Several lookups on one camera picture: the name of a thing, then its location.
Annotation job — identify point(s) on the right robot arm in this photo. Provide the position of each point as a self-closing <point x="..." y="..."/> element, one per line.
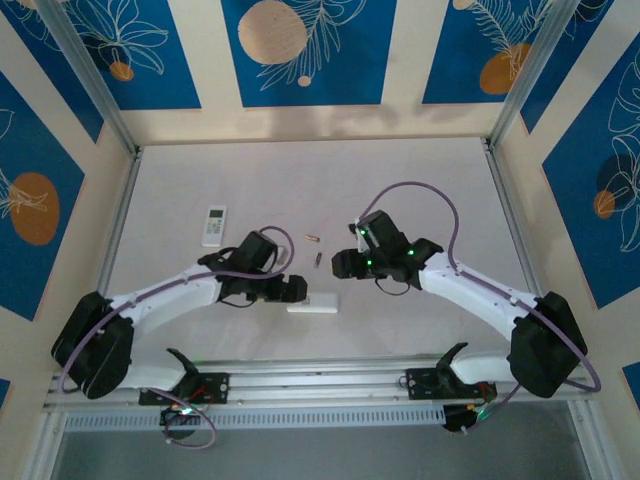
<point x="465" y="290"/>

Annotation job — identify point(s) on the aluminium frame post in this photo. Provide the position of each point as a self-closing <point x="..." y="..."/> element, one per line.
<point x="95" y="85"/>
<point x="525" y="75"/>

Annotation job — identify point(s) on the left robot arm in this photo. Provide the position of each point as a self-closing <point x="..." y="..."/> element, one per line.
<point x="165" y="300"/>

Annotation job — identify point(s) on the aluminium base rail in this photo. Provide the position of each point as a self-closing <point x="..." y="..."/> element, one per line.
<point x="320" y="382"/>

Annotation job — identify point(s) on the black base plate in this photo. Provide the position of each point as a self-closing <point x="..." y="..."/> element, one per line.
<point x="422" y="382"/>
<point x="220" y="387"/>

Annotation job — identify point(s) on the aluminium table side rail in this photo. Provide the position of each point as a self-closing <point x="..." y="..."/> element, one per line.
<point x="120" y="215"/>
<point x="505" y="200"/>

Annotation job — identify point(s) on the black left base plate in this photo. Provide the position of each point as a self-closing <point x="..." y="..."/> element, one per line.
<point x="220" y="387"/>

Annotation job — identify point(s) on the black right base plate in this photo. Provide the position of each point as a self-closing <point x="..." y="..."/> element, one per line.
<point x="422" y="382"/>

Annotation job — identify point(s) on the black controller board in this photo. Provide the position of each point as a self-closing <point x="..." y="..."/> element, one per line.
<point x="175" y="417"/>
<point x="457" y="420"/>

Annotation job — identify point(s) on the white remote control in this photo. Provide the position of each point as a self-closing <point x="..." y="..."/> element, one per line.
<point x="322" y="303"/>
<point x="214" y="227"/>

